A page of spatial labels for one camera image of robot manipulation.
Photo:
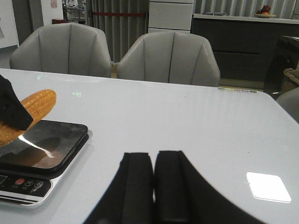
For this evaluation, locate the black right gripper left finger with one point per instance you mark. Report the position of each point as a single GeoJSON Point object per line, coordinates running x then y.
{"type": "Point", "coordinates": [129, 197]}

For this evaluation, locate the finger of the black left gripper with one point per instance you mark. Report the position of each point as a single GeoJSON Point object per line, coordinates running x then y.
{"type": "Point", "coordinates": [12, 112]}

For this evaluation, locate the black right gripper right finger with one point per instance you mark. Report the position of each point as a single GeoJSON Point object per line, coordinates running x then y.
{"type": "Point", "coordinates": [184, 196]}

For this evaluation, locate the orange corn cob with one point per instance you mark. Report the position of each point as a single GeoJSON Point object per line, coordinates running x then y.
{"type": "Point", "coordinates": [38, 105]}

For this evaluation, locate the black silver kitchen scale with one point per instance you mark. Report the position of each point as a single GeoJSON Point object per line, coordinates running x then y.
{"type": "Point", "coordinates": [32, 165]}

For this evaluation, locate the left grey upholstered chair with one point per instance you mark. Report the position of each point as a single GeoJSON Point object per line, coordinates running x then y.
{"type": "Point", "coordinates": [67, 48]}

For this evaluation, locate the grey upholstered chair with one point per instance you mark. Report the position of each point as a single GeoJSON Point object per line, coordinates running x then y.
{"type": "Point", "coordinates": [170, 57]}
{"type": "Point", "coordinates": [67, 48]}

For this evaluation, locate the red bin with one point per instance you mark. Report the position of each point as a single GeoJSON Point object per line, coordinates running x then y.
{"type": "Point", "coordinates": [58, 21]}

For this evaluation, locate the red barrier tape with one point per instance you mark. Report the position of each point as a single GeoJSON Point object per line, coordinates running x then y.
{"type": "Point", "coordinates": [119, 14]}

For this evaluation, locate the right grey upholstered chair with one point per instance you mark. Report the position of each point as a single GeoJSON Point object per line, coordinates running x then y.
{"type": "Point", "coordinates": [170, 57]}

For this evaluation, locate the dark counter with white top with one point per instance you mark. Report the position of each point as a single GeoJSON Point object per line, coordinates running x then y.
{"type": "Point", "coordinates": [243, 47]}

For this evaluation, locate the white drawer cabinet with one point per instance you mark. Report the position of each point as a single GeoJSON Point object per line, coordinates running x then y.
{"type": "Point", "coordinates": [167, 15]}

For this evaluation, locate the fruit bowl on counter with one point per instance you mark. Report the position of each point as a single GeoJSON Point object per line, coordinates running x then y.
{"type": "Point", "coordinates": [264, 12]}

